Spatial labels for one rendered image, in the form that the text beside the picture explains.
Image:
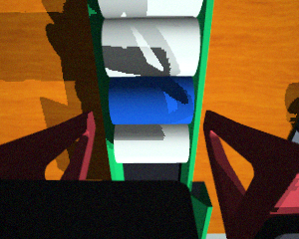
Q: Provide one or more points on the dark blue plastic bar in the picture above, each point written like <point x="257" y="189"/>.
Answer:
<point x="151" y="100"/>

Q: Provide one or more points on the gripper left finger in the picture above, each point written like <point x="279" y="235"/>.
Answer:
<point x="27" y="157"/>

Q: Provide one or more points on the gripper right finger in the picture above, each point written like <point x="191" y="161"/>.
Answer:
<point x="274" y="188"/>

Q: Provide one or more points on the white cylinder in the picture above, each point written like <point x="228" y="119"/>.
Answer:
<point x="151" y="47"/>
<point x="149" y="8"/>
<point x="144" y="143"/>

